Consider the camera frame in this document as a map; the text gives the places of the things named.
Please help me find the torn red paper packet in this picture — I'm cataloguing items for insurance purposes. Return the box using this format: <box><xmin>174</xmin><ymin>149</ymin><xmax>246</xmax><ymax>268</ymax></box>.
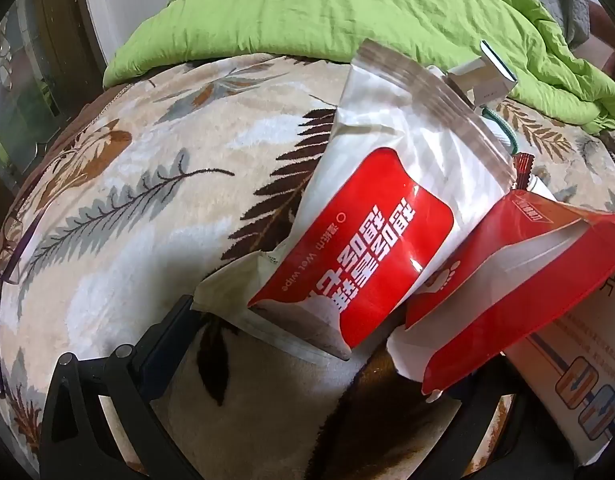
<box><xmin>387</xmin><ymin>187</ymin><xmax>615</xmax><ymax>403</ymax></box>

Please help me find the white sock green edge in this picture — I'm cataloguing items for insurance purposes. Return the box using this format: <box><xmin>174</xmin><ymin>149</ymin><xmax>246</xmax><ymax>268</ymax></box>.
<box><xmin>480</xmin><ymin>107</ymin><xmax>521</xmax><ymax>156</ymax></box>

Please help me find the green quilt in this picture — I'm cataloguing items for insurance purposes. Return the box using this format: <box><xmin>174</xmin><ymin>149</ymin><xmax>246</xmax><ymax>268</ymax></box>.
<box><xmin>102</xmin><ymin>0</ymin><xmax>615</xmax><ymax>136</ymax></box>

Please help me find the blue white small box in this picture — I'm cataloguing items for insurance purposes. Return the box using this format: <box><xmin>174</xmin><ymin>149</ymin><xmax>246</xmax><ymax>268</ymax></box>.
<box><xmin>445</xmin><ymin>40</ymin><xmax>519</xmax><ymax>111</ymax></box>

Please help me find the white printed carton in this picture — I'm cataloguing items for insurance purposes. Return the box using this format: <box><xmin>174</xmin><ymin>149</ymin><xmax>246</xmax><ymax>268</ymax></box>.
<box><xmin>505</xmin><ymin>260</ymin><xmax>615</xmax><ymax>468</ymax></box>

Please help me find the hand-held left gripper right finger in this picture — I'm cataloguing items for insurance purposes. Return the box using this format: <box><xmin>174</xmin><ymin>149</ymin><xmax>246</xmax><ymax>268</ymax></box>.
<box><xmin>455</xmin><ymin>380</ymin><xmax>525</xmax><ymax>480</ymax></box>

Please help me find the wooden glass door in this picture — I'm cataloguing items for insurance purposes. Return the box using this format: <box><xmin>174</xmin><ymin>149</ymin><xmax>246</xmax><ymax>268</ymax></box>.
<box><xmin>0</xmin><ymin>0</ymin><xmax>103</xmax><ymax>211</ymax></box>

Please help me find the white red wet wipe packet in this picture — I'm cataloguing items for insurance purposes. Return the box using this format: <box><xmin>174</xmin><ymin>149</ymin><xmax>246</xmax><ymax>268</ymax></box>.
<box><xmin>248</xmin><ymin>39</ymin><xmax>518</xmax><ymax>361</ymax></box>

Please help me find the grey quilted pillow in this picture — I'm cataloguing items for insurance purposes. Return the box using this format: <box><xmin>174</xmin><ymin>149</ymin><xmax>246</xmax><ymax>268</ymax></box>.
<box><xmin>550</xmin><ymin>0</ymin><xmax>593</xmax><ymax>46</ymax></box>

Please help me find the leaf printed blanket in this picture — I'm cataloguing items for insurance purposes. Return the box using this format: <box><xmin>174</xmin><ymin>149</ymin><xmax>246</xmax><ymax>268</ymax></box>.
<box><xmin>0</xmin><ymin>52</ymin><xmax>615</xmax><ymax>480</ymax></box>

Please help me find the red candy packet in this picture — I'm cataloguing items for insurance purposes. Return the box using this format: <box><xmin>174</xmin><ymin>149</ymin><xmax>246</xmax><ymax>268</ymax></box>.
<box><xmin>512</xmin><ymin>154</ymin><xmax>534</xmax><ymax>191</ymax></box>

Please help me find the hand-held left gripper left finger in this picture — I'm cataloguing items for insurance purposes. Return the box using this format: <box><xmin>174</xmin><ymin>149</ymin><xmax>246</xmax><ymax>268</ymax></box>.
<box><xmin>40</xmin><ymin>295</ymin><xmax>198</xmax><ymax>480</ymax></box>

